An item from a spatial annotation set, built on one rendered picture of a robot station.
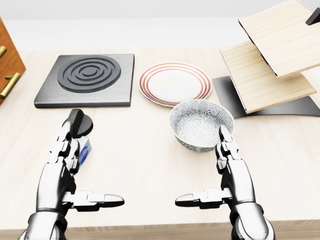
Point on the white plate with red rings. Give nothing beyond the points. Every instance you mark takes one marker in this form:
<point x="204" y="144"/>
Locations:
<point x="175" y="86"/>

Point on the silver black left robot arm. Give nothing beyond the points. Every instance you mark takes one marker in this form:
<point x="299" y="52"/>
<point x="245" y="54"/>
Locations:
<point x="47" y="225"/>

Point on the round black stove knob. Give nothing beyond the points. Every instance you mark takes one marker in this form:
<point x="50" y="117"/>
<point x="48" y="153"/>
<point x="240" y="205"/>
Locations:
<point x="83" y="123"/>

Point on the wooden cabinet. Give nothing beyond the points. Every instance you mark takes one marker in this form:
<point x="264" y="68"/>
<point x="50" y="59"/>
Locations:
<point x="12" y="60"/>

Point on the white blue cream cheese box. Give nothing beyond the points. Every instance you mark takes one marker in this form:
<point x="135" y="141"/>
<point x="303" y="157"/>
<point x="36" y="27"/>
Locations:
<point x="85" y="151"/>

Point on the flat dark stove plate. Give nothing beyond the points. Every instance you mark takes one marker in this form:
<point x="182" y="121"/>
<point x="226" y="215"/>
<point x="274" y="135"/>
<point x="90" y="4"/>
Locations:
<point x="100" y="92"/>

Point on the grey patterned bowl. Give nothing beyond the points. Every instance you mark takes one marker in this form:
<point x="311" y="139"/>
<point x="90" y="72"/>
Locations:
<point x="200" y="120"/>

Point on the wooden slat tray black base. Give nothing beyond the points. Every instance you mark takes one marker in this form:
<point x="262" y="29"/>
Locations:
<point x="270" y="82"/>

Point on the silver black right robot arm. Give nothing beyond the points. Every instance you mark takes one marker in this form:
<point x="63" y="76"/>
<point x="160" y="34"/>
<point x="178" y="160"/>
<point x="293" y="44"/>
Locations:
<point x="252" y="227"/>

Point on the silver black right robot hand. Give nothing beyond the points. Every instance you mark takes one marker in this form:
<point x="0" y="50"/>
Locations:
<point x="241" y="185"/>

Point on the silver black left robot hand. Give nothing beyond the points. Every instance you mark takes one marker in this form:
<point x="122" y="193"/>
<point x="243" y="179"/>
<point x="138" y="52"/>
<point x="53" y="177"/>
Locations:
<point x="53" y="182"/>

